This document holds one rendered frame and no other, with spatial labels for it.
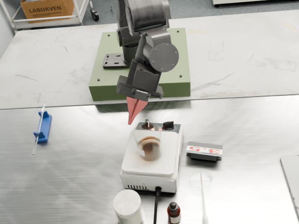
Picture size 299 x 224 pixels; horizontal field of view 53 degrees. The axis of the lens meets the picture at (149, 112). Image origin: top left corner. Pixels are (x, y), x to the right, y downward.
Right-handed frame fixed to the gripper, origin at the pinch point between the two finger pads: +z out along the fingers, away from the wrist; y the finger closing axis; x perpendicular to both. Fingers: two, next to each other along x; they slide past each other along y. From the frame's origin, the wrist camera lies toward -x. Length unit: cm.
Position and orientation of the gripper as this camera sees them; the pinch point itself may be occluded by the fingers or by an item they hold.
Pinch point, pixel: (130, 120)
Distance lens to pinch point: 70.3
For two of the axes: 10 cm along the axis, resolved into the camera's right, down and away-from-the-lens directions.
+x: -0.2, -3.3, 9.4
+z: -2.8, 9.1, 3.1
